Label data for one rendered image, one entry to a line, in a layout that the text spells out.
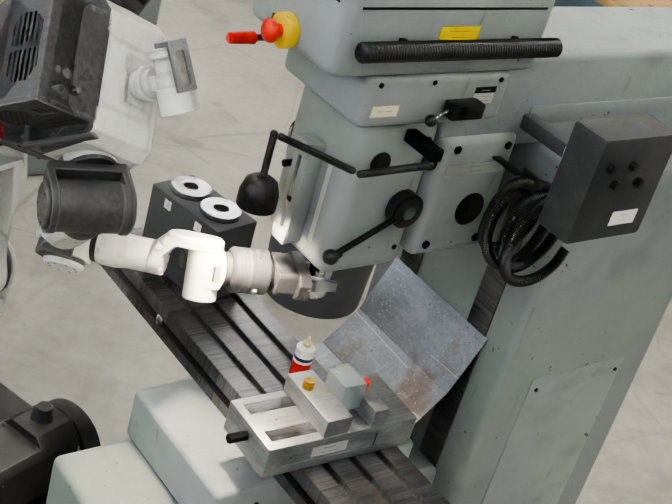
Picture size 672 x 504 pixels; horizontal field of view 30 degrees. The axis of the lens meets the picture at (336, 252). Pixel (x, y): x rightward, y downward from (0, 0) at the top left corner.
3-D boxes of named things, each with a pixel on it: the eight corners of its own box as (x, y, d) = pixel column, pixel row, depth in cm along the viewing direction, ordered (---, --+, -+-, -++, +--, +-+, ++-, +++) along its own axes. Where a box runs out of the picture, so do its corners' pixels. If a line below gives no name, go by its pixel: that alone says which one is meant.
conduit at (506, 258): (492, 297, 232) (528, 201, 222) (438, 250, 243) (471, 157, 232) (559, 284, 243) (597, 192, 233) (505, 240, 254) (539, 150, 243)
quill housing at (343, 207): (320, 280, 229) (366, 125, 213) (260, 221, 242) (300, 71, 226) (399, 267, 241) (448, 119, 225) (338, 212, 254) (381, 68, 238)
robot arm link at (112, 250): (150, 284, 241) (56, 264, 243) (164, 234, 243) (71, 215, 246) (136, 269, 230) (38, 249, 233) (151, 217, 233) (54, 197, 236)
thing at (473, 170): (410, 260, 238) (450, 139, 225) (337, 195, 253) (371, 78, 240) (482, 248, 249) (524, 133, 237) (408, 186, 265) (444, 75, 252)
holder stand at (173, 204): (200, 304, 275) (219, 227, 265) (137, 253, 286) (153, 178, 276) (239, 291, 284) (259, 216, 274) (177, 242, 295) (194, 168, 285)
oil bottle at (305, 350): (294, 386, 258) (307, 343, 253) (283, 374, 261) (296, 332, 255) (310, 382, 261) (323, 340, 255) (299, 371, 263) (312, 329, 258)
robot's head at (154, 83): (144, 119, 213) (181, 114, 208) (130, 60, 211) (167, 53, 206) (169, 112, 218) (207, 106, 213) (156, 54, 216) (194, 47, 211)
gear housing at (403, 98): (357, 132, 210) (372, 78, 205) (279, 67, 225) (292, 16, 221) (499, 121, 230) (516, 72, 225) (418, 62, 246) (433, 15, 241)
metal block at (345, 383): (337, 412, 240) (345, 387, 237) (321, 393, 244) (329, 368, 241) (359, 407, 243) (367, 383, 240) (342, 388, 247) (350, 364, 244)
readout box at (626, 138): (569, 249, 219) (612, 144, 209) (534, 222, 225) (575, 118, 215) (642, 236, 231) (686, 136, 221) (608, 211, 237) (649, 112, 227)
